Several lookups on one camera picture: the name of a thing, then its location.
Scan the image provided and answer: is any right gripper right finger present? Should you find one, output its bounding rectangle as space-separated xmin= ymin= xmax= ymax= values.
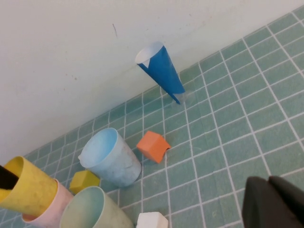
xmin=269 ymin=175 xmax=304 ymax=228

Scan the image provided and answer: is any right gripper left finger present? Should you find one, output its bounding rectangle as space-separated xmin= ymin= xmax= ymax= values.
xmin=242 ymin=177 xmax=285 ymax=228

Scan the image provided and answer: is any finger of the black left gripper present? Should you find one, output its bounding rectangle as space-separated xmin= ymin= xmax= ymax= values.
xmin=0 ymin=164 xmax=19 ymax=191

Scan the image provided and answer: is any yellow plastic cup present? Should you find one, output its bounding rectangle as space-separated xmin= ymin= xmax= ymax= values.
xmin=0 ymin=156 xmax=59 ymax=217

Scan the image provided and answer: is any pink plastic cup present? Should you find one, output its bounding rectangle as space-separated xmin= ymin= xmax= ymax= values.
xmin=21 ymin=179 xmax=74 ymax=228

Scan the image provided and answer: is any light blue plastic cup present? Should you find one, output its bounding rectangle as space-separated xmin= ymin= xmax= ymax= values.
xmin=78 ymin=127 xmax=143 ymax=188

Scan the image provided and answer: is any plain yellow foam cube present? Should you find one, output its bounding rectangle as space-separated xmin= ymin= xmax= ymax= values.
xmin=69 ymin=170 xmax=101 ymax=195

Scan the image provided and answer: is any green plastic cup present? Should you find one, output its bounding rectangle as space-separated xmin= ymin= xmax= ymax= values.
xmin=59 ymin=186 xmax=135 ymax=228

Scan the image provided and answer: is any teal grid tablecloth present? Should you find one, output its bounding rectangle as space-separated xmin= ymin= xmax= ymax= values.
xmin=0 ymin=4 xmax=304 ymax=228

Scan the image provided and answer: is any white foam cube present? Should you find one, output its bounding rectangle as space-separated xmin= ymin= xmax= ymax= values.
xmin=135 ymin=211 xmax=169 ymax=228

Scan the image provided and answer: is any orange foam cube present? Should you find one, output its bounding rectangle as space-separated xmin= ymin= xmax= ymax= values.
xmin=136 ymin=130 xmax=171 ymax=164

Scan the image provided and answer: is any blue paper cone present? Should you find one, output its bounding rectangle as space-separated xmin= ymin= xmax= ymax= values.
xmin=135 ymin=41 xmax=186 ymax=105

